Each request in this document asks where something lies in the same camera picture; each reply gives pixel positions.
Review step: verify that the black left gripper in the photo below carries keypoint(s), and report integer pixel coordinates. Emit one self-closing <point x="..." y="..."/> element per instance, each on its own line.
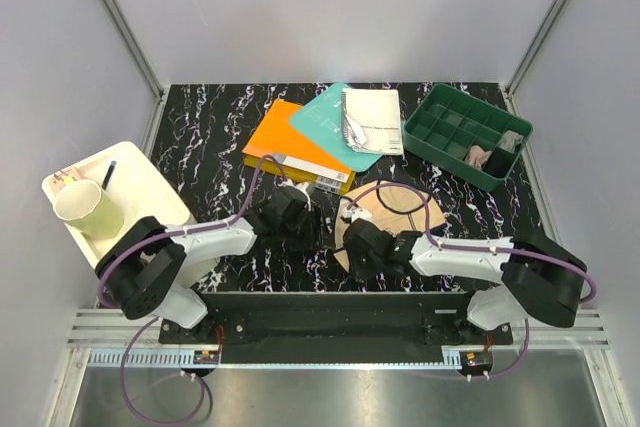
<point x="315" y="237"/>

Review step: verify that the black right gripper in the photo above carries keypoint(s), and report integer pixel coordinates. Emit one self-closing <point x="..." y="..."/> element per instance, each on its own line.
<point x="359" y="272"/>

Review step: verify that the beige underwear navy trim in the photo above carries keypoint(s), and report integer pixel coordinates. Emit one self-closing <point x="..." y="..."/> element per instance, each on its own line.
<point x="393" y="209"/>

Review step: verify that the grey underwear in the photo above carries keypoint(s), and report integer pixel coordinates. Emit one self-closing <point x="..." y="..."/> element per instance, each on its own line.
<point x="510" y="141"/>

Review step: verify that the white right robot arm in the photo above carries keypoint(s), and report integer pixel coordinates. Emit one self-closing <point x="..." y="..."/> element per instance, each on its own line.
<point x="532" y="276"/>

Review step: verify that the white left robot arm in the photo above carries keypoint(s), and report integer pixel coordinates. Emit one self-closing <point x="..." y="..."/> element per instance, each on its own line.
<point x="140" y="274"/>

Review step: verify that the pink rolled underwear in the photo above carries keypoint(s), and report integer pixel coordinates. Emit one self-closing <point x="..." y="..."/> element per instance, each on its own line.
<point x="477" y="157"/>

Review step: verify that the yellow binder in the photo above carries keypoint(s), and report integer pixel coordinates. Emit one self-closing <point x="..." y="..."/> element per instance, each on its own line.
<point x="296" y="175"/>

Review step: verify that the orange folder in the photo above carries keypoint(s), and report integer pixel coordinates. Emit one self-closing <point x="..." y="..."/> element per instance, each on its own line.
<point x="275" y="136"/>

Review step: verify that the teal plastic board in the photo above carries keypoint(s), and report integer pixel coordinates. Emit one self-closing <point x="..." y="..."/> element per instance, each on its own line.
<point x="320" y="120"/>

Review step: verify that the white Canon safety booklet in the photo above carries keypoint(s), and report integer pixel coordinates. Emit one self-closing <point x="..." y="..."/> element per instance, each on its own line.
<point x="371" y="121"/>

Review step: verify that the green compartment tray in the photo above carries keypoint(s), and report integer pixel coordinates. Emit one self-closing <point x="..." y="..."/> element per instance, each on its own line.
<point x="448" y="122"/>

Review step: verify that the blue black pen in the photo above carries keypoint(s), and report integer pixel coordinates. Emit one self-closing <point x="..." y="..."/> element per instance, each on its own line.
<point x="108" y="174"/>

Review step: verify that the cream plastic bin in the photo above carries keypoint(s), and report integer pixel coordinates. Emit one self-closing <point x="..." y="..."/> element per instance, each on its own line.
<point x="136" y="186"/>

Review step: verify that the green paper cup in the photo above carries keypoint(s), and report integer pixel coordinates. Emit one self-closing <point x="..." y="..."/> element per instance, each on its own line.
<point x="85" y="206"/>

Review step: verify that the pink sticky note pad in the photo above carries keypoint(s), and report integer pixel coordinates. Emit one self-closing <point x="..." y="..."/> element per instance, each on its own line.
<point x="67" y="177"/>

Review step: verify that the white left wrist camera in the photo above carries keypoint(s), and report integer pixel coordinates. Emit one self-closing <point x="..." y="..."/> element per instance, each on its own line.
<point x="304" y="190"/>

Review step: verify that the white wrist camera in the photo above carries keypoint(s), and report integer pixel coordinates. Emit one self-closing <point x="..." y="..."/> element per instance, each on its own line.
<point x="304" y="190"/>
<point x="351" y="213"/>

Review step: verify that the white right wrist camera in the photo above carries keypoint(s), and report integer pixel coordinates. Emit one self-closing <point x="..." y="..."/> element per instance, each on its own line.
<point x="351" y="213"/>

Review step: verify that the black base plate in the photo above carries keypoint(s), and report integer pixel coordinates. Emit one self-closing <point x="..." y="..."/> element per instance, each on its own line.
<point x="335" y="329"/>

